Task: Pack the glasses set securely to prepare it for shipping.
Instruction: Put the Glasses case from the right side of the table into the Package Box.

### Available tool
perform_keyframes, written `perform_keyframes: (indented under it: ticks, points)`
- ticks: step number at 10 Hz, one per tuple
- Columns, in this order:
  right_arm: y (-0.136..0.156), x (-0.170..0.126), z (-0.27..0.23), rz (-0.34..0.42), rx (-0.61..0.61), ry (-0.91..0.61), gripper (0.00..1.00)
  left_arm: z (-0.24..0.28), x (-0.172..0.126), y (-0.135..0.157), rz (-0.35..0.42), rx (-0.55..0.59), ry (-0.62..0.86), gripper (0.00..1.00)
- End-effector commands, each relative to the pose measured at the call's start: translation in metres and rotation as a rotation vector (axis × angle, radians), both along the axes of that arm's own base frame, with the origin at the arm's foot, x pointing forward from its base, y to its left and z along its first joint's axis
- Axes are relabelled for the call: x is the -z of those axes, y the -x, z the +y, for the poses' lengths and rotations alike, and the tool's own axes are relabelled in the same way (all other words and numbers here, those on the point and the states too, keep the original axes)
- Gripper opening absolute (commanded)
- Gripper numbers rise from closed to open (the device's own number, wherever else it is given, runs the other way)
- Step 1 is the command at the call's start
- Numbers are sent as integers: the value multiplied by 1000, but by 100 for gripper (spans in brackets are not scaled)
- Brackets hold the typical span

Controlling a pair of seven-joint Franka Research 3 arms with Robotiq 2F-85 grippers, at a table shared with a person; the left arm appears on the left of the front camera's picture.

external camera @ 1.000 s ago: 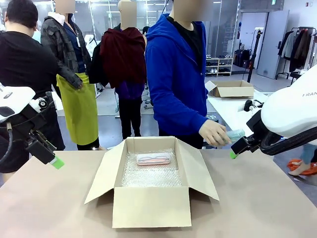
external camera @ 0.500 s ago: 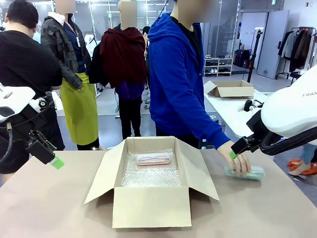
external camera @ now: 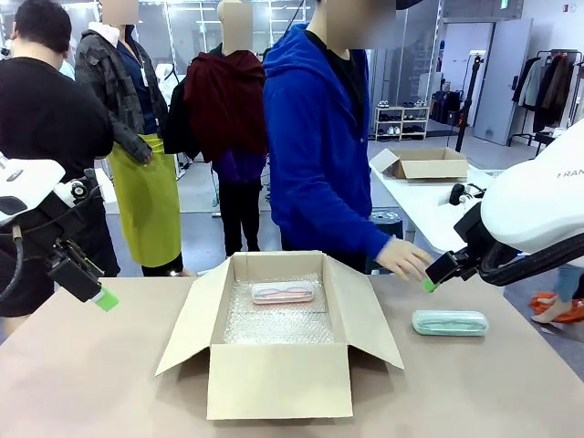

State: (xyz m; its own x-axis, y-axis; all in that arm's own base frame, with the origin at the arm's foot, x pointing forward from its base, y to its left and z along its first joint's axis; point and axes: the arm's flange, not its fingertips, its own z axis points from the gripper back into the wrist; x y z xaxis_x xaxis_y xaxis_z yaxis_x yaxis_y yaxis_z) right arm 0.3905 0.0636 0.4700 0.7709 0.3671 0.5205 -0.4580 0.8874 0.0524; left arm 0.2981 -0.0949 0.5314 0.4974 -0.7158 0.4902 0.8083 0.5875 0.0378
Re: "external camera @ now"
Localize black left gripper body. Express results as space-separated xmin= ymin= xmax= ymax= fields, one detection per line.
xmin=46 ymin=240 xmax=103 ymax=304

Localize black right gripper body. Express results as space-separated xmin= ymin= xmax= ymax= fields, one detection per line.
xmin=424 ymin=249 xmax=481 ymax=287

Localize pink glasses case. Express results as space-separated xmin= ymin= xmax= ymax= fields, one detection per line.
xmin=251 ymin=281 xmax=317 ymax=306

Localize left forearm in blue sleeve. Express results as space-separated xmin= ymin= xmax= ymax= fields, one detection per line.
xmin=314 ymin=191 xmax=394 ymax=271

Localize mint green glasses case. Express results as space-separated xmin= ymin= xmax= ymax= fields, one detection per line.
xmin=411 ymin=309 xmax=491 ymax=339

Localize person's left hand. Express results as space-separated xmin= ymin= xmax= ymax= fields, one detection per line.
xmin=375 ymin=237 xmax=435 ymax=281

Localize white table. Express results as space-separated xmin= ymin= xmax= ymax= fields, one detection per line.
xmin=369 ymin=159 xmax=508 ymax=256

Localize grey round stool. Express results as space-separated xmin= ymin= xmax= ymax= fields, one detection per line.
xmin=370 ymin=211 xmax=405 ymax=244

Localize orange cloth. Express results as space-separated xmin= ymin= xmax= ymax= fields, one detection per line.
xmin=528 ymin=291 xmax=584 ymax=323

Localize mannequin camouflage jacket yellow skirt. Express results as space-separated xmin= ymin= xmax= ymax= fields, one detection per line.
xmin=74 ymin=0 xmax=184 ymax=278

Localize small open cardboard box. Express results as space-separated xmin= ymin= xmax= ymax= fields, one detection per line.
xmin=369 ymin=146 xmax=471 ymax=182

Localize wooden shoe rack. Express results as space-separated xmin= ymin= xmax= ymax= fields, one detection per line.
xmin=374 ymin=105 xmax=432 ymax=142

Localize clear bubble wrap sheet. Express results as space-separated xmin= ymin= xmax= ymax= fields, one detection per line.
xmin=222 ymin=272 xmax=337 ymax=346

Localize person in black sweater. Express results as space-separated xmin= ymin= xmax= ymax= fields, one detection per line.
xmin=0 ymin=0 xmax=122 ymax=320

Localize black suitcases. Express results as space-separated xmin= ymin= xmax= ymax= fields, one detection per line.
xmin=430 ymin=88 xmax=465 ymax=127

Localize black tripod stand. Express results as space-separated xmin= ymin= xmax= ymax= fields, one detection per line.
xmin=453 ymin=51 xmax=485 ymax=154

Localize large open cardboard box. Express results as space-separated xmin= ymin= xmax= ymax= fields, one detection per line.
xmin=154 ymin=249 xmax=405 ymax=422

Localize person in blue hoodie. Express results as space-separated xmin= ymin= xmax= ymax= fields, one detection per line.
xmin=262 ymin=0 xmax=434 ymax=280

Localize black clothes rack with coats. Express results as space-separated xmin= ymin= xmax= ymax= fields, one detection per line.
xmin=507 ymin=48 xmax=584 ymax=148

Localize mannequin with maroon shawl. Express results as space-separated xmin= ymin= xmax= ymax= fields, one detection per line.
xmin=162 ymin=0 xmax=271 ymax=259

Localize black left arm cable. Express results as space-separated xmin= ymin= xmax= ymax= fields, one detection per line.
xmin=0 ymin=223 xmax=25 ymax=305

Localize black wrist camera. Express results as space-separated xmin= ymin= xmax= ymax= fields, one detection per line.
xmin=448 ymin=182 xmax=485 ymax=207

